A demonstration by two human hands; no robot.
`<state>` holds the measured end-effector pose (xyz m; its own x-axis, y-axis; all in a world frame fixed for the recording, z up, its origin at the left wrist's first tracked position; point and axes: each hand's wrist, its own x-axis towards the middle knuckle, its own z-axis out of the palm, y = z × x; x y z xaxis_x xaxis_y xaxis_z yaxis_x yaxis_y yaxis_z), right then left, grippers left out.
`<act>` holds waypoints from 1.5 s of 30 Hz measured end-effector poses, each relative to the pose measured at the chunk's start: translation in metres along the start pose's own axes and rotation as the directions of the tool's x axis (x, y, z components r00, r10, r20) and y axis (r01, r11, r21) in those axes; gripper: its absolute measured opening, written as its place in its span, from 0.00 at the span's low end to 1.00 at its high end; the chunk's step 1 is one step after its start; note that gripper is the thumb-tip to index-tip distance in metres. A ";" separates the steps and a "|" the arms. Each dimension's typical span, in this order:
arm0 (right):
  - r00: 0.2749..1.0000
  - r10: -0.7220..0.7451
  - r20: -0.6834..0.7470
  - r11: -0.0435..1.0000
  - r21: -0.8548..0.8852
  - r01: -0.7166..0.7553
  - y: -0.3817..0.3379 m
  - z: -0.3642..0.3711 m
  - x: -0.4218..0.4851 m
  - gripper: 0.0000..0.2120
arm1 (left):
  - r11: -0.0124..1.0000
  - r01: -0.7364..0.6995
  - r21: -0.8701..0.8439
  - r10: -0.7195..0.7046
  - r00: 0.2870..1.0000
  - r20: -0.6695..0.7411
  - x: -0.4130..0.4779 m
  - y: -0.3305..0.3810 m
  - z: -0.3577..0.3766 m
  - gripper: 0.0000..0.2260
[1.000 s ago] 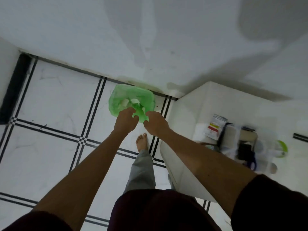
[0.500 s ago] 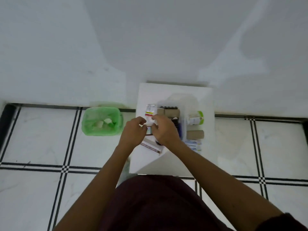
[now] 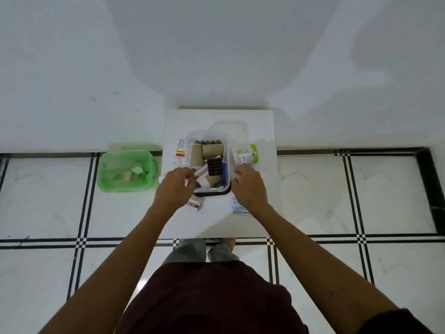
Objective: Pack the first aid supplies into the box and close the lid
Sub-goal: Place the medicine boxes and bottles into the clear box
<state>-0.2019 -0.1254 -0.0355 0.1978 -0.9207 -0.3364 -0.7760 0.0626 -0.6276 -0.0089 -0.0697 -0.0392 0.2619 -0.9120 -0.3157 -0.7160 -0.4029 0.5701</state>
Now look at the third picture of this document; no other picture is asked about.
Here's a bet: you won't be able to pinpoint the person's right hand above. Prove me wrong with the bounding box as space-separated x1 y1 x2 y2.
231 165 271 217

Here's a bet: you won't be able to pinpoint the person's left hand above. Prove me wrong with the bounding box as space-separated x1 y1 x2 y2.
152 167 196 213

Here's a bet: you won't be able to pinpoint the person's right forearm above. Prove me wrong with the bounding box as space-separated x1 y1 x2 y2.
249 204 414 334

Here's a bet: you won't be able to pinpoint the person's left forearm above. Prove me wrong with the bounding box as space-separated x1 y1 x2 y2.
38 202 182 334

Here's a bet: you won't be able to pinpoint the white blue bandage packet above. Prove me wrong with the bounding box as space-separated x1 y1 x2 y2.
231 196 252 217

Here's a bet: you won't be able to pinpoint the narrow beige bandage roll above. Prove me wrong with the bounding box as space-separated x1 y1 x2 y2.
190 144 203 167

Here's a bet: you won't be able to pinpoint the small clear vial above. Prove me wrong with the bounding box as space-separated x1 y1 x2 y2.
174 138 188 167

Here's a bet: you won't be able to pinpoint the white tube with green cap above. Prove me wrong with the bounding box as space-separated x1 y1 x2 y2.
232 144 258 167

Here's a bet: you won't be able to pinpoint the clear plastic storage container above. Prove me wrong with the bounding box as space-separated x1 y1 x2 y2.
185 131 233 197

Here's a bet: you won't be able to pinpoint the wide beige bandage roll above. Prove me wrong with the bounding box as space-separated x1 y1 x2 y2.
202 143 225 159

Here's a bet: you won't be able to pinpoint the grey trousers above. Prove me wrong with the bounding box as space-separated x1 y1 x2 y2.
163 238 240 265

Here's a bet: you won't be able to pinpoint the green waste bin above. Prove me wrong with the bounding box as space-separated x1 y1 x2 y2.
97 149 160 193

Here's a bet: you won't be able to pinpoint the maroon shirt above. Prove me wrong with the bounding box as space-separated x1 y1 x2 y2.
115 260 435 334

